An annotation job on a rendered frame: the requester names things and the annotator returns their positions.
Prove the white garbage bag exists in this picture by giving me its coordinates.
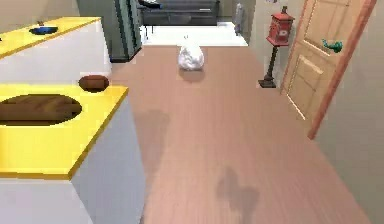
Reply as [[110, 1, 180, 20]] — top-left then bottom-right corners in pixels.
[[177, 34, 205, 72]]

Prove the brown wooden bowl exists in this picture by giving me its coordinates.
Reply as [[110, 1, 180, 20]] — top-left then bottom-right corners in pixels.
[[78, 74, 110, 94]]

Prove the dark green cabinet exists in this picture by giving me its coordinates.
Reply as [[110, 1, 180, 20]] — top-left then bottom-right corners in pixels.
[[75, 0, 144, 64]]

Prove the red box on black stand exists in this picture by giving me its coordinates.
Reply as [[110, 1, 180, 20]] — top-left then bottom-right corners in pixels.
[[258, 5, 296, 89]]

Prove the light wooden room door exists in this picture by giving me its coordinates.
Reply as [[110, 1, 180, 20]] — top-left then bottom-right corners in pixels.
[[279, 0, 379, 140]]

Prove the long yellow topped white counter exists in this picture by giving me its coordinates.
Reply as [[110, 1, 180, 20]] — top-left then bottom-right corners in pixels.
[[0, 16, 113, 86]]

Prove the brown wooden cutting board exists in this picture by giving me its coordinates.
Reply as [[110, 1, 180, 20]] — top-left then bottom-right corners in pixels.
[[0, 94, 83, 127]]

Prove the blue bowl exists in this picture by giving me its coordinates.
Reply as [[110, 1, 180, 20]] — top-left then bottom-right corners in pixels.
[[28, 25, 59, 36]]

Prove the green door handle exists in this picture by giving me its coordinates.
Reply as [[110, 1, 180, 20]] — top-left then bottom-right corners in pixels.
[[321, 38, 344, 54]]

